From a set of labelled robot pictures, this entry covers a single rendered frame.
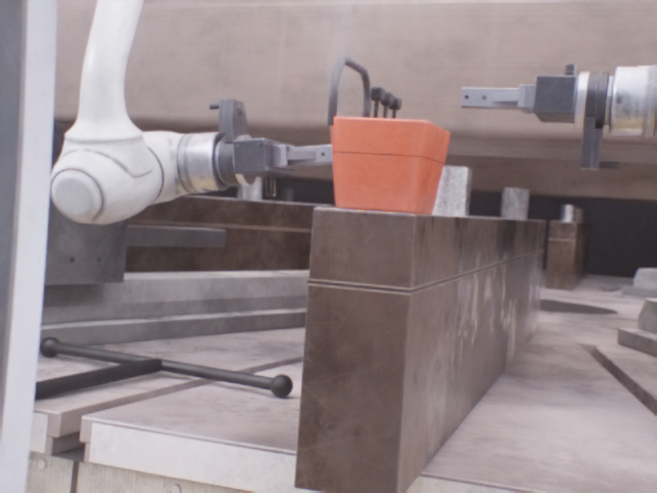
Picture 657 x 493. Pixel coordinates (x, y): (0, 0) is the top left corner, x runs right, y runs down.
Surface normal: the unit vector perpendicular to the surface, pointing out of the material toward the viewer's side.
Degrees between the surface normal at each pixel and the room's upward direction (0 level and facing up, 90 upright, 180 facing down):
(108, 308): 90
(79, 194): 112
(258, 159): 90
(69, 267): 90
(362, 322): 90
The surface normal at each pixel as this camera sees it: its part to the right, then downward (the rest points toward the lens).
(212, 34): -0.50, 0.00
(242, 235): 0.47, 0.07
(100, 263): 0.77, 0.07
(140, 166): 0.94, -0.08
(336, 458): -0.29, 0.01
